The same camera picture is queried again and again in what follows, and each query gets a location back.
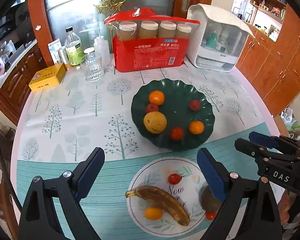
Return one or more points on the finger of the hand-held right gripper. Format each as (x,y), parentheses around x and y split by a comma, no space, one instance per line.
(263,138)
(262,153)

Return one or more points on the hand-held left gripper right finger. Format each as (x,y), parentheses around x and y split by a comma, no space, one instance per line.
(211,175)

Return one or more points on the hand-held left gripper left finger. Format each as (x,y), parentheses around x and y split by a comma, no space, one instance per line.
(88,177)

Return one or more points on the orange tangerine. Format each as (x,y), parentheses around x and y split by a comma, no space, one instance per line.
(196,127)
(156,97)

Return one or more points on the white leaf print plate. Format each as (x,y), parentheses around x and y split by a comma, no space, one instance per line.
(152,177)

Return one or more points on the dark green scalloped plate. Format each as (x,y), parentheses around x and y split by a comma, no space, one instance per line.
(177,115)

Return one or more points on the small red apple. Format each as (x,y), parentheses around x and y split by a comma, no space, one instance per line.
(194,104)
(152,108)

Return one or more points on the yellow grapefruit with sticker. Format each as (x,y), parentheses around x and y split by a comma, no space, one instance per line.
(155,122)

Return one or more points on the dark green avocado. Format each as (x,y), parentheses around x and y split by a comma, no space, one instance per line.
(207,201)

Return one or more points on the clear plastic bag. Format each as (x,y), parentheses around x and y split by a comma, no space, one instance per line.
(290,120)

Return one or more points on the cherry tomato with stem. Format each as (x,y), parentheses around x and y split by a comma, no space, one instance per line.
(174,178)

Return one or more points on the small red cherry tomato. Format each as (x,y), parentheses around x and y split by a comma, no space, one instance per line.
(210,215)

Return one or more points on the brown spotted banana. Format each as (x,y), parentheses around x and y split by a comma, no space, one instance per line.
(165,202)

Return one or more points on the small yellow-orange tangerine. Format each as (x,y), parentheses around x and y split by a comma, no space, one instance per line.
(153,213)

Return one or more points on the tree print tablecloth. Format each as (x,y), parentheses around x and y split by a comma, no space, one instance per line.
(65,105)

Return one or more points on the white countertop appliance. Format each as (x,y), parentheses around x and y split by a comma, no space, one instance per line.
(215,45)

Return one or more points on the yellow tin box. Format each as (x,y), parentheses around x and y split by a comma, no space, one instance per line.
(47,77)

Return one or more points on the clear glass tumbler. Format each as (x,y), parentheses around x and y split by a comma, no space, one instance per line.
(92,68)

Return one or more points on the wooden kitchen cabinet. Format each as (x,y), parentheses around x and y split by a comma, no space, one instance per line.
(17,80)

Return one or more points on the metal tin can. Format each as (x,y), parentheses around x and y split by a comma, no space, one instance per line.
(63,56)

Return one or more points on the small white cup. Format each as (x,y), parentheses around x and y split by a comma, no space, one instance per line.
(89,50)

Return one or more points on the clear bottle with green label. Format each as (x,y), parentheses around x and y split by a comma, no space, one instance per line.
(74,51)

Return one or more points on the white plastic bottle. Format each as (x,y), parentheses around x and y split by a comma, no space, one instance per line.
(102,48)

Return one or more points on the white and blue carton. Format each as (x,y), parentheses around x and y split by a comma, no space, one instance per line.
(54,50)

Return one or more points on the red paper cup package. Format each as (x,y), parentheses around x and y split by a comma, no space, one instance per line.
(150,55)

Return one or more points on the wooden wall cabinet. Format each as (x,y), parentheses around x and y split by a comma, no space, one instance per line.
(272,62)

